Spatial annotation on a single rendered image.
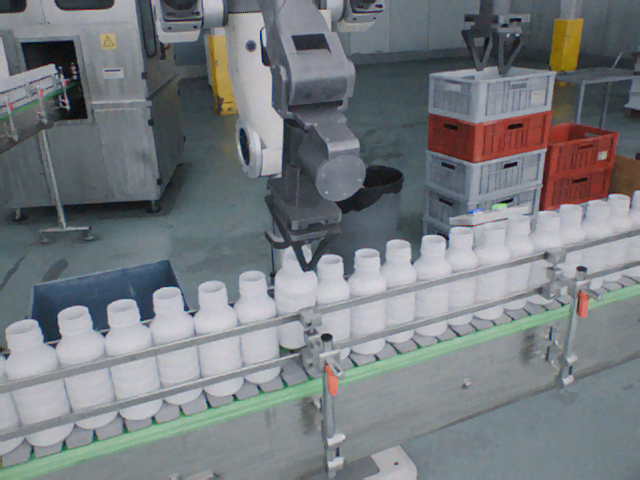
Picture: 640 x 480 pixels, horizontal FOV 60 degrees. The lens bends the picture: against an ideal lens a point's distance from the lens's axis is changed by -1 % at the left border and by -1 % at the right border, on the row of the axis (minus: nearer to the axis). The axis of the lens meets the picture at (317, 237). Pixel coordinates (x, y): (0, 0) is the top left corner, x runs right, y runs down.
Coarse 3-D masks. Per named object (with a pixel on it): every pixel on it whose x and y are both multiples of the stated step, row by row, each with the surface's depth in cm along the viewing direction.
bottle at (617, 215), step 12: (612, 204) 103; (624, 204) 102; (612, 216) 104; (624, 216) 103; (624, 228) 103; (624, 240) 104; (612, 252) 105; (624, 252) 105; (612, 264) 106; (612, 276) 107
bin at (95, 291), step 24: (144, 264) 134; (168, 264) 136; (48, 288) 127; (72, 288) 129; (96, 288) 131; (120, 288) 133; (144, 288) 136; (48, 312) 128; (96, 312) 133; (144, 312) 138; (48, 336) 130
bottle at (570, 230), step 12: (564, 204) 101; (564, 216) 99; (576, 216) 98; (564, 228) 99; (576, 228) 99; (564, 240) 99; (576, 240) 99; (576, 252) 100; (564, 264) 101; (576, 264) 101; (564, 288) 102
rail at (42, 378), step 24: (600, 240) 99; (504, 264) 92; (624, 264) 105; (408, 288) 85; (192, 312) 80; (456, 312) 91; (216, 336) 75; (360, 336) 85; (384, 336) 87; (120, 360) 71; (288, 360) 81; (0, 384) 66; (24, 384) 67; (192, 384) 76; (96, 408) 72; (120, 408) 73; (0, 432) 68; (24, 432) 69
